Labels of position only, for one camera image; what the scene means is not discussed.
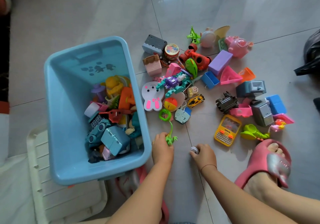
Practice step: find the black plastic bag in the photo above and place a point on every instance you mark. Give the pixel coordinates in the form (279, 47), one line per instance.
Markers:
(311, 53)

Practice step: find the yellow toy race car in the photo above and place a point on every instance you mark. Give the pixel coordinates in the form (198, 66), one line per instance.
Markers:
(196, 100)

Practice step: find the person's right hand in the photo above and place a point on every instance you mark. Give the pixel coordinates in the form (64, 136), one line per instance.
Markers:
(206, 157)

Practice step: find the pink left slipper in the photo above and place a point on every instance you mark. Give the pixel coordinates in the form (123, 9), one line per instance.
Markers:
(143, 172)

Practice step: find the green toy airplane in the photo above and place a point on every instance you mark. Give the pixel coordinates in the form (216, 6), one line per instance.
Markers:
(193, 35)

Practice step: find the person's left hand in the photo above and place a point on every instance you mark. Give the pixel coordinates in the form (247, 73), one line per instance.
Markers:
(162, 150)

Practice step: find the round pink pig toy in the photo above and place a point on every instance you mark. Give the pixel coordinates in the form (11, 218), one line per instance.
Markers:
(207, 38)

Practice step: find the lime green toy scoop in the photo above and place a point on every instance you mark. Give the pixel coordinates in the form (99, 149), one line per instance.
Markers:
(250, 132)

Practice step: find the teal purple toy robot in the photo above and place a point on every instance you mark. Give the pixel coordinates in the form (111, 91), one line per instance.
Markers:
(175, 82)

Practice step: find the yellow toy phone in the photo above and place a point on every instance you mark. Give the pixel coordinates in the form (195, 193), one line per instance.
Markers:
(227, 131)

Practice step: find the black toy vehicle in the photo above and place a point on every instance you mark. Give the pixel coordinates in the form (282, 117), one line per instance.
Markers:
(226, 103)

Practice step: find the yellow duck toy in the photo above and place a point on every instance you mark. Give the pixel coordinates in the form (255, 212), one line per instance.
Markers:
(113, 86)

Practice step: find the small green toy piece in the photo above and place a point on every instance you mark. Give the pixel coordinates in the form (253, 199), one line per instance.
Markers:
(222, 45)

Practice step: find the blue-grey toy appliance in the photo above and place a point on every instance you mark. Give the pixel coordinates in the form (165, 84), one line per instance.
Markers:
(250, 90)

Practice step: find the white bunny toy board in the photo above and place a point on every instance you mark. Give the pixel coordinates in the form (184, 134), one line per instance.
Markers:
(151, 95)

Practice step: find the grey toothed toy block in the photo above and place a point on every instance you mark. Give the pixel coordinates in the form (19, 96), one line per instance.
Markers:
(155, 42)

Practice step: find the lime green toy dinosaur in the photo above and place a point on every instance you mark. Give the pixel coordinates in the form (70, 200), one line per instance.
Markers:
(115, 102)

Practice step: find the teal toy creature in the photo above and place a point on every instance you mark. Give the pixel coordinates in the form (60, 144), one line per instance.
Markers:
(136, 126)

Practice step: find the person's left forearm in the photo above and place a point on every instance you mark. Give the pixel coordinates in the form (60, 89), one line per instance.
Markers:
(142, 196)

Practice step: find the white plastic lid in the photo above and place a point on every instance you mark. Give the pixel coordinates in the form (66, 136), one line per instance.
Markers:
(62, 201)

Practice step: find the pink pig toy pot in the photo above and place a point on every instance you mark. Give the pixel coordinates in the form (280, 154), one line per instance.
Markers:
(238, 47)

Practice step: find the pink house-shaped toy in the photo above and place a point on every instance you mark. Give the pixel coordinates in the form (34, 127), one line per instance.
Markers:
(172, 70)

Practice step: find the pink right slipper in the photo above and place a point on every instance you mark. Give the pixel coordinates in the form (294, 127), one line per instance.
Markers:
(255, 161)

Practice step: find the black furniture foot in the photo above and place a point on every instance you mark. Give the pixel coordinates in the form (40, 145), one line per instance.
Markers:
(317, 105)

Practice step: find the person's right forearm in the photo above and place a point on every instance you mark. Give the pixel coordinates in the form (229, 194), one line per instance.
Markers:
(232, 198)

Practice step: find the round colourful toy drum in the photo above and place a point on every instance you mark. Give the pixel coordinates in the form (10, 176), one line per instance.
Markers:
(171, 51)

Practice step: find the red toy camera robot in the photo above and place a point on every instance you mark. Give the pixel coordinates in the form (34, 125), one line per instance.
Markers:
(200, 60)

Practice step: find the red toy plane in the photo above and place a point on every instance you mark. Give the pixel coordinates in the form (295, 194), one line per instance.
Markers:
(115, 115)

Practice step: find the blue plastic storage bin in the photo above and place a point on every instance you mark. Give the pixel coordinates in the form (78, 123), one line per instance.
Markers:
(65, 93)

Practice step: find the blue toy block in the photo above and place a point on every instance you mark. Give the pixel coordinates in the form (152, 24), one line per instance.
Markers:
(276, 105)

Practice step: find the pink red toy block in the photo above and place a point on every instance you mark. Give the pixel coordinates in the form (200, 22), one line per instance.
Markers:
(108, 154)

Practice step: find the teal toy cube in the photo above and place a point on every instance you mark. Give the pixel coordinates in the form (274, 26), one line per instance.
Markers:
(115, 140)

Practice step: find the grey toy refrigerator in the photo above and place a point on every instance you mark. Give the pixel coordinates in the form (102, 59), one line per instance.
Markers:
(262, 113)

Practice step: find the green oval toy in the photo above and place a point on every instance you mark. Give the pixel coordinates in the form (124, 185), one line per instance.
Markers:
(191, 67)

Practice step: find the teal toy truck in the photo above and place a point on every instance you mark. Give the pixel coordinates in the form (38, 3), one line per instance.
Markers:
(97, 131)

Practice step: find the pink slipper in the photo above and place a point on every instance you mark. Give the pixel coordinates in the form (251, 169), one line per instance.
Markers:
(255, 161)
(143, 172)

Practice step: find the purple foam block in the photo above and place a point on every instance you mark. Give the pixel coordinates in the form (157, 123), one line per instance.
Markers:
(220, 62)

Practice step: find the small pink yellow toy figure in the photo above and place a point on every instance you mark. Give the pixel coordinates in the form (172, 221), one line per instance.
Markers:
(277, 126)

